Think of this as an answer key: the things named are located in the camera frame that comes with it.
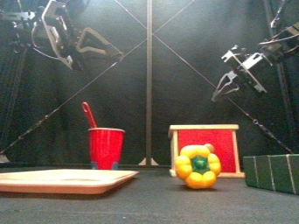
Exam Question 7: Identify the thin diagonal brace wire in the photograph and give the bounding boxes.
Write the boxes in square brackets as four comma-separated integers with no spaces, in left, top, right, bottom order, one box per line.
[0,0,196,155]
[113,0,294,155]

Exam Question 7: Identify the yellow toy squash green stem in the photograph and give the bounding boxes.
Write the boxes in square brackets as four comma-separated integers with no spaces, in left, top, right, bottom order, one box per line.
[172,144,222,190]

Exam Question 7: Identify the red plastic spoon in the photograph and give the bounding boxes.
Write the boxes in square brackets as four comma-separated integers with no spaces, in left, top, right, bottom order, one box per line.
[80,101,98,130]

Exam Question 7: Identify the wooden box with red panel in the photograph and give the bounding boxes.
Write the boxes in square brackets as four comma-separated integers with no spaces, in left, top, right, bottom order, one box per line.
[166,123,246,179]

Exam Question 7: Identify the red plastic cup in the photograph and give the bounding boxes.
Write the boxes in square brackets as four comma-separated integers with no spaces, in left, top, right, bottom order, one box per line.
[88,127,126,171]

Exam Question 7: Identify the beige flat tray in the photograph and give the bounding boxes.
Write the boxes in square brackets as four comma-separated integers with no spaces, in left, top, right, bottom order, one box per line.
[0,168,140,196]

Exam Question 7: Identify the vertical metal frame pole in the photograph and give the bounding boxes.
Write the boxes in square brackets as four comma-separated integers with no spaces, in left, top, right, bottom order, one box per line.
[137,0,160,167]

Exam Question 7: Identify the green box with white stripes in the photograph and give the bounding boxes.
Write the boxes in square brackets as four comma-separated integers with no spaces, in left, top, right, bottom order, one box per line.
[241,153,299,196]

